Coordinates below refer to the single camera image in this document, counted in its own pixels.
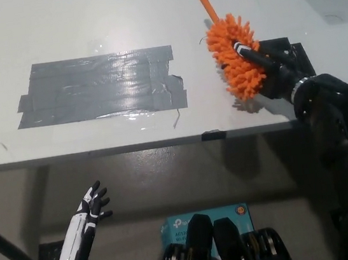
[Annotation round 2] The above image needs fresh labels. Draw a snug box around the black tape patch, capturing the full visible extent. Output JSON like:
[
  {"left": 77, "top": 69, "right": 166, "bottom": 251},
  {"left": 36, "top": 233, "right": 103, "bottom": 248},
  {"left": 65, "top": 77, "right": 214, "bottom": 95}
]
[{"left": 258, "top": 33, "right": 317, "bottom": 83}]

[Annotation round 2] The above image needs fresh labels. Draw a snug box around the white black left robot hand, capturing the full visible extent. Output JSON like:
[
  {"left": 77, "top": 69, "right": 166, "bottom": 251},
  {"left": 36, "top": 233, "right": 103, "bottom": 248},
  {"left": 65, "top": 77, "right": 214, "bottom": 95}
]
[{"left": 32, "top": 179, "right": 120, "bottom": 260}]

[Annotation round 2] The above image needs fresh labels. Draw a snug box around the teal router box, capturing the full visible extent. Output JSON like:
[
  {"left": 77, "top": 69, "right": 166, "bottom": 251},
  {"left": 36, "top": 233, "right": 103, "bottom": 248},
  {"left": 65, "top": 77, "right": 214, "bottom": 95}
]
[{"left": 158, "top": 202, "right": 256, "bottom": 247}]

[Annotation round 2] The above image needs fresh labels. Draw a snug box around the black table foot plate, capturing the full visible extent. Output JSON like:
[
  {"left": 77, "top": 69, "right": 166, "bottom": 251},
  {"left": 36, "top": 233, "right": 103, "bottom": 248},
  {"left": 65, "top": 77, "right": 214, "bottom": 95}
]
[{"left": 36, "top": 240, "right": 67, "bottom": 260}]

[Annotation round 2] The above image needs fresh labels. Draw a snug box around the grey duct tape patch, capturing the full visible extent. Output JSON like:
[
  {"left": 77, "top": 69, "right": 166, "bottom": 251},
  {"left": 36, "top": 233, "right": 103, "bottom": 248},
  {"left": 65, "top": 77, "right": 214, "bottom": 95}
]
[{"left": 9, "top": 43, "right": 190, "bottom": 131}]

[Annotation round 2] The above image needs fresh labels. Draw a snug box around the black table leg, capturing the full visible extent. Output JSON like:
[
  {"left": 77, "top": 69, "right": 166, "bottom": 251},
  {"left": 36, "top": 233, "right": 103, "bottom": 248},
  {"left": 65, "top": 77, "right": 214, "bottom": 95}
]
[{"left": 0, "top": 211, "right": 46, "bottom": 260}]

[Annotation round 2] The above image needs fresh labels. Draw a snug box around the orange chenille duster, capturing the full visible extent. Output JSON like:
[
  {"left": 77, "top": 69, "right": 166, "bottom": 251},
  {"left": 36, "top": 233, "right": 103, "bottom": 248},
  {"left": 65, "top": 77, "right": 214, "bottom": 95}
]
[{"left": 191, "top": 0, "right": 270, "bottom": 106}]

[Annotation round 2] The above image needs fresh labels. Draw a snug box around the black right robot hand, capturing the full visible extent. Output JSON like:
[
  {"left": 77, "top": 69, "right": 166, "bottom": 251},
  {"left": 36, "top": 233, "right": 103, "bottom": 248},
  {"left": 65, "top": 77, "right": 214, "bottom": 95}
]
[{"left": 232, "top": 33, "right": 314, "bottom": 109}]

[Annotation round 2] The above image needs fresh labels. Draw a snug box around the clear plastic film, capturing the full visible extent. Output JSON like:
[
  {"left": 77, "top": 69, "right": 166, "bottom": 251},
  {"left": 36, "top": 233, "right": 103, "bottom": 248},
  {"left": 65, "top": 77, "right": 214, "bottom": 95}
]
[{"left": 0, "top": 102, "right": 184, "bottom": 152}]

